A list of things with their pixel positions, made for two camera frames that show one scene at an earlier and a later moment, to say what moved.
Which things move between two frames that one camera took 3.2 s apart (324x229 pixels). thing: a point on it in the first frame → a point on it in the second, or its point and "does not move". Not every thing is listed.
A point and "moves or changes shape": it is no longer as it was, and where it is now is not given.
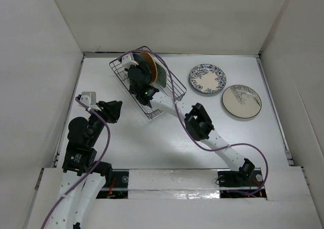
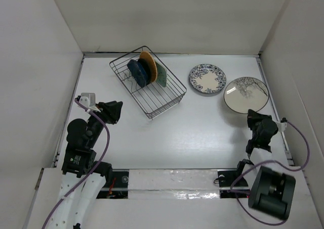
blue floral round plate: (207, 78) does not move
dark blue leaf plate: (138, 57) moves or changes shape
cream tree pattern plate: (242, 101) moves or changes shape
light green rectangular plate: (161, 75) does not move
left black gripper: (107, 106) does not move
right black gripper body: (133, 66) → (268, 116)
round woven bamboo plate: (151, 65) does not move
